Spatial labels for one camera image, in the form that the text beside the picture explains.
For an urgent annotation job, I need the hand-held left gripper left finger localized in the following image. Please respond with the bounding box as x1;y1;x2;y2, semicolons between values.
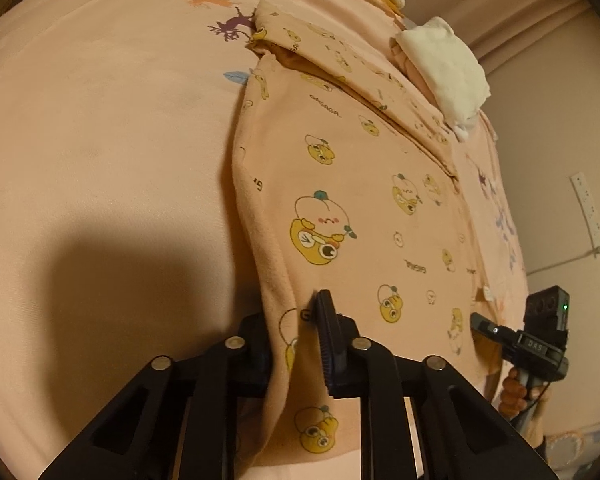
38;313;275;480

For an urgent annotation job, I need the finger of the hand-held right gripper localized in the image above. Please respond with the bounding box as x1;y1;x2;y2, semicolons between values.
470;312;520;357

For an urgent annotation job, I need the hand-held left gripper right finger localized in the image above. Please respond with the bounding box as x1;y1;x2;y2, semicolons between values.
314;290;557;480

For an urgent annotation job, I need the peach cartoon print pajama garment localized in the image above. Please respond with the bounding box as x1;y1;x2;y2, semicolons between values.
231;0;503;466

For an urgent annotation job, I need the person's right hand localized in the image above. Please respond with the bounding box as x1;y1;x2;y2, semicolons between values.
499;367;532;419

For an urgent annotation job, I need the white power strip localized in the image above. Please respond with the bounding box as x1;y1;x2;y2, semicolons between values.
570;172;600;257

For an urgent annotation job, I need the white folded cloth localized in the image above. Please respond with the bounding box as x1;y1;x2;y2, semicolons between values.
396;16;492;128

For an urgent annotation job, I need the pink animal print bed sheet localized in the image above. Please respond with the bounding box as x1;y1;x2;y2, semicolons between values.
0;0;531;480

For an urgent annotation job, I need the beige curtain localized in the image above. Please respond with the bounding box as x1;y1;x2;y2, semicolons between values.
401;0;598;68

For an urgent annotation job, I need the white power cable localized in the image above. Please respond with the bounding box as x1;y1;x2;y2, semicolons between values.
526;247;600;277

